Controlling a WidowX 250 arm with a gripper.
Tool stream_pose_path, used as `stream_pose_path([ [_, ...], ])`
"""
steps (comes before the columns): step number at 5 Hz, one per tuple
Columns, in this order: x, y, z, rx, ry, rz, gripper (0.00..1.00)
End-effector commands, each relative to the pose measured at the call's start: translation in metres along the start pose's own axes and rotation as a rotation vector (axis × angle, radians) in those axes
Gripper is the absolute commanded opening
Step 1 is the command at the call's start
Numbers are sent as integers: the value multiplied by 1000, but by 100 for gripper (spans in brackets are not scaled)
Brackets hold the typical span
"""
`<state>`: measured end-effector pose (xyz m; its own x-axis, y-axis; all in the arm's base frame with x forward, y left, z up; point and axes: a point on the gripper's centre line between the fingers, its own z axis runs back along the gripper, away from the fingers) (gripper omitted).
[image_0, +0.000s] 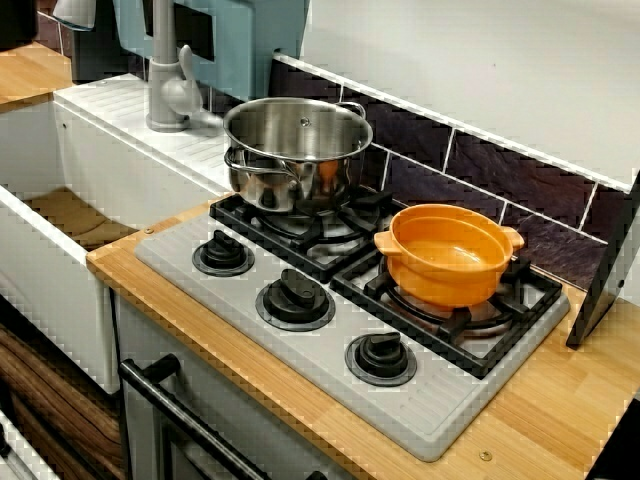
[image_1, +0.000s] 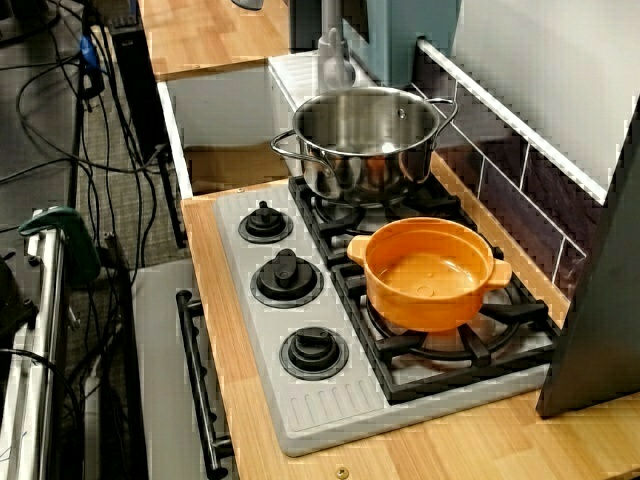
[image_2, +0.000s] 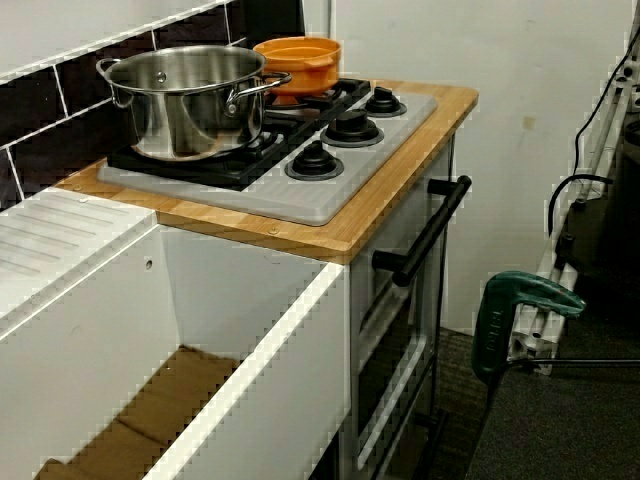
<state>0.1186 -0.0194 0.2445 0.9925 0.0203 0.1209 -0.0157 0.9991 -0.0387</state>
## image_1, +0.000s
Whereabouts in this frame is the dark grey box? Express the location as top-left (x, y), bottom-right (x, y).
top-left (288, 0), bottom-right (321, 51)

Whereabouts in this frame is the black stove knob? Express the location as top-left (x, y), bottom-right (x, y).
top-left (249, 248), bottom-right (325, 309)
top-left (278, 326), bottom-right (350, 383)
top-left (237, 200), bottom-right (295, 245)

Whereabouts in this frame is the brown cardboard sheet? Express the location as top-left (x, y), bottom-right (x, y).
top-left (183, 145), bottom-right (292, 197)

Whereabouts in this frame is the black computer tower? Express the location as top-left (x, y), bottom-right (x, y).
top-left (108, 17), bottom-right (171, 166)

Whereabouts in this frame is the dark tiled backsplash panel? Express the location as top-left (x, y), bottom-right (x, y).
top-left (414, 37), bottom-right (609, 314)

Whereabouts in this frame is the teal toy box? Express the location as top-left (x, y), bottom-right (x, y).
top-left (342, 0), bottom-right (461, 89)

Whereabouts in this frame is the orange plastic toy pot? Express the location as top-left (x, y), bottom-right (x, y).
top-left (346, 217), bottom-right (513, 334)

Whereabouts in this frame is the black slanted board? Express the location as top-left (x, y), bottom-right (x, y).
top-left (535, 89), bottom-right (640, 419)

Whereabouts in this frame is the black equipment block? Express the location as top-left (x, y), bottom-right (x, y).
top-left (0, 252), bottom-right (40, 344)

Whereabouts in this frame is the black burner grate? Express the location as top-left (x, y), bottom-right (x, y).
top-left (329, 244), bottom-right (564, 406)
top-left (287, 172), bottom-right (481, 269)

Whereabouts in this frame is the grey toy faucet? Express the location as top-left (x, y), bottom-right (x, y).
top-left (316, 0), bottom-right (357, 94)

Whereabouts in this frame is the white toy sink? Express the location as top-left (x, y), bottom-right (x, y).
top-left (157, 49), bottom-right (386, 202)

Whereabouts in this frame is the black oven door handle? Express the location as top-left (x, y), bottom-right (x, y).
top-left (174, 290), bottom-right (235, 474)

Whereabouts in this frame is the white oven door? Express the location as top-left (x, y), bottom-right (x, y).
top-left (130, 259), bottom-right (236, 480)

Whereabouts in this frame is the grey stove top panel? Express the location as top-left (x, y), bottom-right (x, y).
top-left (212, 180), bottom-right (557, 459)

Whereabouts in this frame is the black cable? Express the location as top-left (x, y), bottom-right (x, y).
top-left (0, 142), bottom-right (169, 184)
top-left (0, 348), bottom-right (84, 441)

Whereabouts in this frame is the aluminium frame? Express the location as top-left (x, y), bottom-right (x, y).
top-left (0, 212), bottom-right (67, 480)

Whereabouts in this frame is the blue cable plug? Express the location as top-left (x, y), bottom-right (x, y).
top-left (78, 33), bottom-right (105, 77)

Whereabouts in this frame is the stainless steel pot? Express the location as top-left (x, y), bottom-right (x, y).
top-left (270, 85), bottom-right (459, 206)

